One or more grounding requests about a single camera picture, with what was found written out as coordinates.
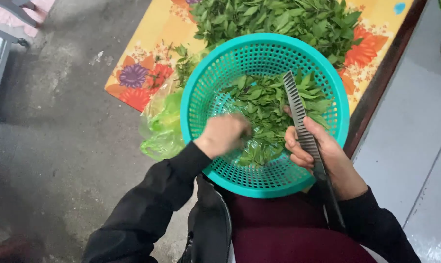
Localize person's right hand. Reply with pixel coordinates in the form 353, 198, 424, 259
283, 105, 369, 201

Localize person's left hand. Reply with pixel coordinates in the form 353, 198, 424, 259
193, 113, 252, 160

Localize large serrated kitchen knife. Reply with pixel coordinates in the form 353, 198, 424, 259
282, 70, 347, 232

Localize picked green leaves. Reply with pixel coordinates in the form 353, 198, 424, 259
220, 69, 332, 167

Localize green plastic bag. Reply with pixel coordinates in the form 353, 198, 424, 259
139, 82, 186, 161

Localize teal plastic colander basket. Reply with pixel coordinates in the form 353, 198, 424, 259
180, 33, 350, 199

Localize maroon skirt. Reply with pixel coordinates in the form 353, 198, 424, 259
220, 184, 378, 263

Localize yellow floral mat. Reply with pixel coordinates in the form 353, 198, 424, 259
104, 0, 414, 115

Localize pile of leafy green stems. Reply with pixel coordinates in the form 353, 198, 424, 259
173, 0, 363, 86

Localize clear plastic sheet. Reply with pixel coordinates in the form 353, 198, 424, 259
406, 234, 441, 263

